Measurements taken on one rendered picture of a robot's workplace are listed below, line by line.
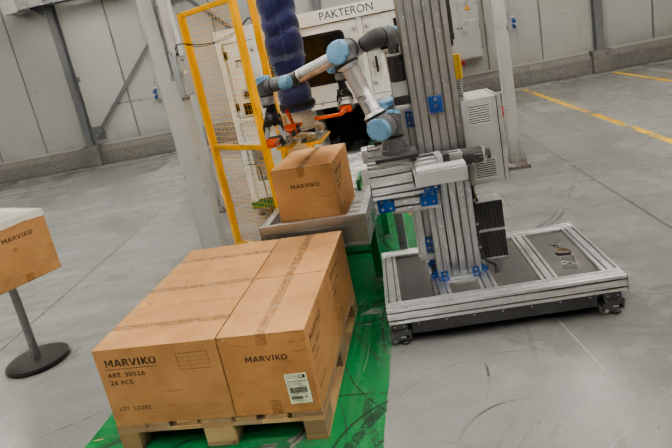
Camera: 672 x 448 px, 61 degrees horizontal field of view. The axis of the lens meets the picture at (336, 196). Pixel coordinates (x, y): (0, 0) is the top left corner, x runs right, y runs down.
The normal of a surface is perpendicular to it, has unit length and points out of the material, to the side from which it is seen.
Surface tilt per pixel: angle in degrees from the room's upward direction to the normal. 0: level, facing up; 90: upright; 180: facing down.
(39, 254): 90
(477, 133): 90
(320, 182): 90
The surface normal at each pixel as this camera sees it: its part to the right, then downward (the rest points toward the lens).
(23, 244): 0.83, -0.01
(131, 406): -0.15, 0.29
